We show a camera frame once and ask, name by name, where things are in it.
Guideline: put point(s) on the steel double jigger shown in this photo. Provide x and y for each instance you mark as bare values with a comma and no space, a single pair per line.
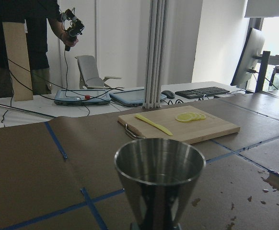
158,176

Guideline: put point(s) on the blue teach pendant right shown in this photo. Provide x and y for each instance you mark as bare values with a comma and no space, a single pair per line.
129,98

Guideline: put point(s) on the blue teach pendant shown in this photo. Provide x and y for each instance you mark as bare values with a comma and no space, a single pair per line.
129,98
82,97

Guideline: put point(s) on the yellow plastic knife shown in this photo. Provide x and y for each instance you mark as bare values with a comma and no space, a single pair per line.
160,127

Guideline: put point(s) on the black computer mouse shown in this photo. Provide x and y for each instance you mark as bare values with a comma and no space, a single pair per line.
168,94

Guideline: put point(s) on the bamboo cutting board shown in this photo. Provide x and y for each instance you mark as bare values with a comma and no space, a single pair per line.
188,132

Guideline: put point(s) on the grey office chair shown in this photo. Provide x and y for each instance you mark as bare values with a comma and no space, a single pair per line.
89,75

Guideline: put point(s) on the black keyboard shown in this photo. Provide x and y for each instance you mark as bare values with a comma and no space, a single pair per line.
201,92

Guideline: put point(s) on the blue teach pendant left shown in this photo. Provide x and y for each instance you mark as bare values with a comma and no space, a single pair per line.
82,97

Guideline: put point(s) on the metal rod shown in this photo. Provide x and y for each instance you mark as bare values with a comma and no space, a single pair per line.
24,111

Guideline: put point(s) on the handheld teleoperation controller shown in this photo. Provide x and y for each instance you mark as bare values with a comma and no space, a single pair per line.
76,25

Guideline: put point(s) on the computer monitor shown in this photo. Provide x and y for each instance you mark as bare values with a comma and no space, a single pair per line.
250,55

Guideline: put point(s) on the person in dark shirt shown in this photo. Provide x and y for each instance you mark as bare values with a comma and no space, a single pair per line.
36,15

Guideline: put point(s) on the wooden plank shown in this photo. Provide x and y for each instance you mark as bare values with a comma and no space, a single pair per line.
18,60

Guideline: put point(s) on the aluminium frame post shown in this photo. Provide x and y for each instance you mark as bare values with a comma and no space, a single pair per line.
155,52

